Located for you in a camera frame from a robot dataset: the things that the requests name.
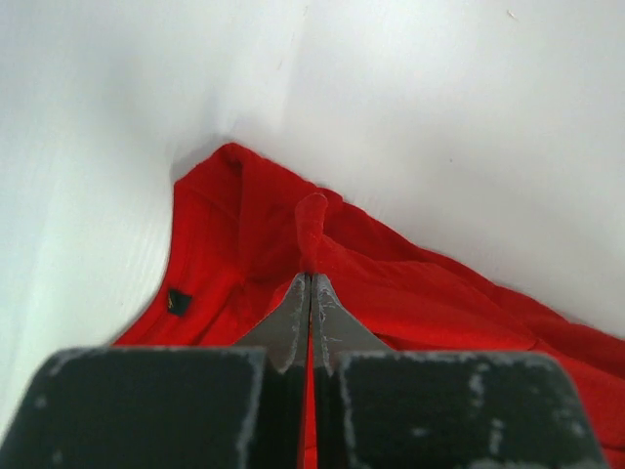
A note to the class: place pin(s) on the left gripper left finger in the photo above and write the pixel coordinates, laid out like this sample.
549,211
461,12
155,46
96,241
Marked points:
241,406

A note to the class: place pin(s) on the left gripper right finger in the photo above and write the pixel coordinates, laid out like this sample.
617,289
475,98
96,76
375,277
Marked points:
380,408

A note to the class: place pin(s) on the red t-shirt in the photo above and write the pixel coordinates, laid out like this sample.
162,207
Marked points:
244,226

